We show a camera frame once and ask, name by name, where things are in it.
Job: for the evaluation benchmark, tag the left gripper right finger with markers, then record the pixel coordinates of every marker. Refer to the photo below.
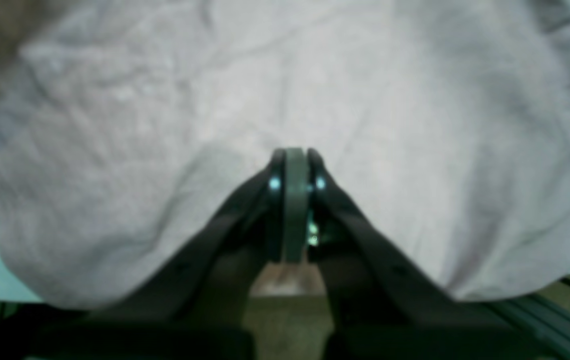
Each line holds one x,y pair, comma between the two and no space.
383,307

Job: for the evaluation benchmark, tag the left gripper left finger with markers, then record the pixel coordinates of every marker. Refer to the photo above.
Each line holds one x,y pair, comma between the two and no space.
192,308

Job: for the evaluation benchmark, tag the mauve pink t-shirt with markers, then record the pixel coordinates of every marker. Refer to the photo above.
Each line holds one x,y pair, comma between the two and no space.
124,124

